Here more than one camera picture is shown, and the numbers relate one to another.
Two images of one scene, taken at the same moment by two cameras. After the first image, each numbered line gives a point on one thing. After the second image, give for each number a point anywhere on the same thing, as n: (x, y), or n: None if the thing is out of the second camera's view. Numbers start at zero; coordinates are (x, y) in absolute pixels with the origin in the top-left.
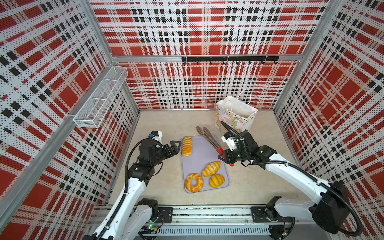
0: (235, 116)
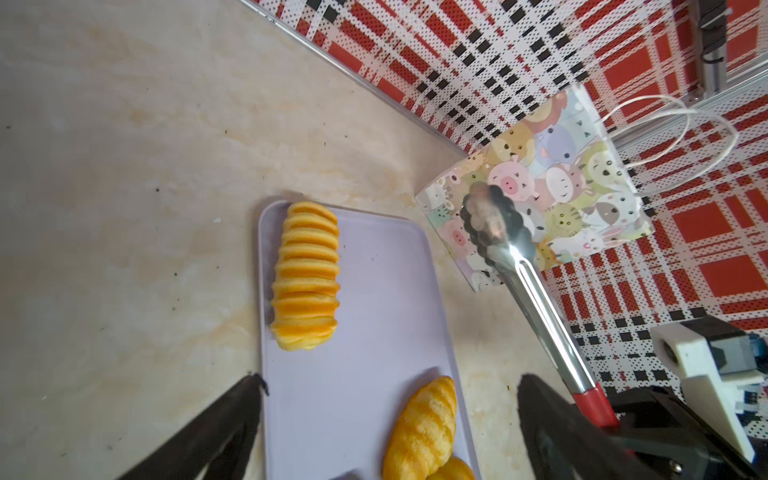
0: (569, 176)
